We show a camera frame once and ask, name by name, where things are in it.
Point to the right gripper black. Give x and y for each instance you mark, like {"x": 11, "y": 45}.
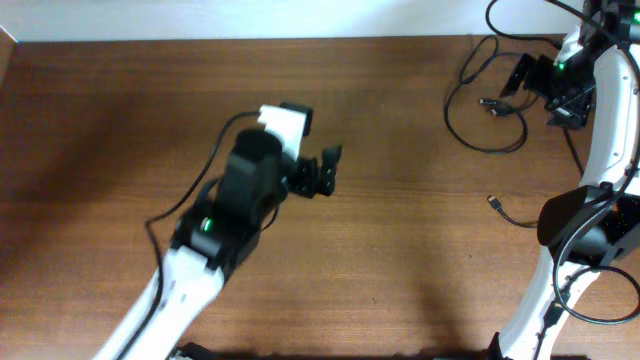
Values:
{"x": 535, "y": 72}

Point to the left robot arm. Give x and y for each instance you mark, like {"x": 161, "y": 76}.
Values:
{"x": 214, "y": 236}

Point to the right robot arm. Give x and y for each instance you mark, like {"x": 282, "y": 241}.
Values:
{"x": 581, "y": 232}

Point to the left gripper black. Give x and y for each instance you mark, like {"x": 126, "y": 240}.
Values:
{"x": 308, "y": 181}

